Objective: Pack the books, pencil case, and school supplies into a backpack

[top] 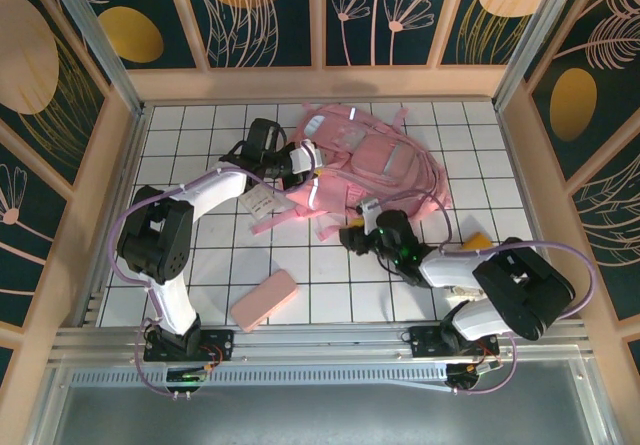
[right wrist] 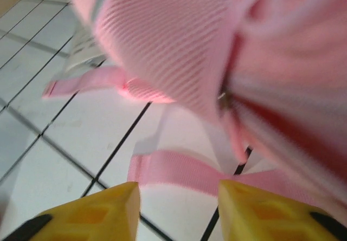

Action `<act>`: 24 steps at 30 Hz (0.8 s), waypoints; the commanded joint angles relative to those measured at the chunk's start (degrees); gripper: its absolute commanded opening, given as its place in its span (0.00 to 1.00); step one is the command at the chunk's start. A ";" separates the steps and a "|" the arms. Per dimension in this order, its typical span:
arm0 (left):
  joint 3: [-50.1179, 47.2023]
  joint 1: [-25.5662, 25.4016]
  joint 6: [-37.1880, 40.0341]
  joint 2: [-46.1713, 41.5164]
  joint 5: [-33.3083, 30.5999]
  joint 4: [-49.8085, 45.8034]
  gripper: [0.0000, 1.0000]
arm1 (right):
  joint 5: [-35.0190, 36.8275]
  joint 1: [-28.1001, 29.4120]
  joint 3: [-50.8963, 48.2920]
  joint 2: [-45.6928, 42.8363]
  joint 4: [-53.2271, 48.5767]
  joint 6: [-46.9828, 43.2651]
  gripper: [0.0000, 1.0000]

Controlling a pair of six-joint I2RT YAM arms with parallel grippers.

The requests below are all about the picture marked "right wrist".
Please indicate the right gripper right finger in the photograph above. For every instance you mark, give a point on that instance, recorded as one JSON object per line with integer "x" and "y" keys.
{"x": 265, "y": 219}

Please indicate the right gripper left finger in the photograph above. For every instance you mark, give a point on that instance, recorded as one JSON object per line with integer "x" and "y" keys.
{"x": 89, "y": 219}

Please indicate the white printed label sheet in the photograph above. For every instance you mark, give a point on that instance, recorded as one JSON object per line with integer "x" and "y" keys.
{"x": 81, "y": 54}

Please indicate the pink backpack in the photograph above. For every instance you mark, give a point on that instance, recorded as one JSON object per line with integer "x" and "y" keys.
{"x": 168, "y": 48}

